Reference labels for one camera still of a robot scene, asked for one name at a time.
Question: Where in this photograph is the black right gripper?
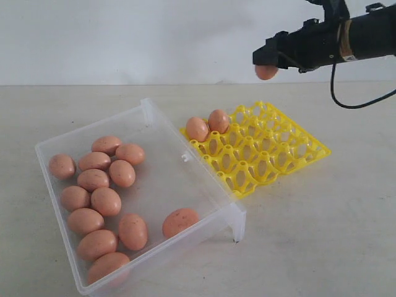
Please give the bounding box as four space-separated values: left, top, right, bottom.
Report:
252 0 345 73

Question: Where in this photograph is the brown egg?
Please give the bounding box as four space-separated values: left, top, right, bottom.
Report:
91 187 122 217
115 143 145 165
77 230 118 262
48 153 76 180
87 252 130 285
186 117 210 142
208 109 230 134
91 135 123 157
67 208 105 236
118 213 148 251
255 65 278 80
61 186 90 212
109 160 136 188

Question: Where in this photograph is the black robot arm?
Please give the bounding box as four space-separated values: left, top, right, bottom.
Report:
252 1 395 73

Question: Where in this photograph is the yellow plastic egg tray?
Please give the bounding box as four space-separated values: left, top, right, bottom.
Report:
189 101 331 199

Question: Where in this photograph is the brown egg top back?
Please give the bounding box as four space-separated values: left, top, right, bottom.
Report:
91 135 123 157

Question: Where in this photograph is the brown egg lone right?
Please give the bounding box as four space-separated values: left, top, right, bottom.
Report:
162 208 200 238

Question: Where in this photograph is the clear plastic box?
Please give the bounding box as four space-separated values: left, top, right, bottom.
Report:
35 98 246 296

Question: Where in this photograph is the brown egg second row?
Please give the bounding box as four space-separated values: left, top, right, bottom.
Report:
78 152 111 171

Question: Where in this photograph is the brown egg third row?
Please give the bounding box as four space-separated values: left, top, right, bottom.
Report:
77 169 110 192

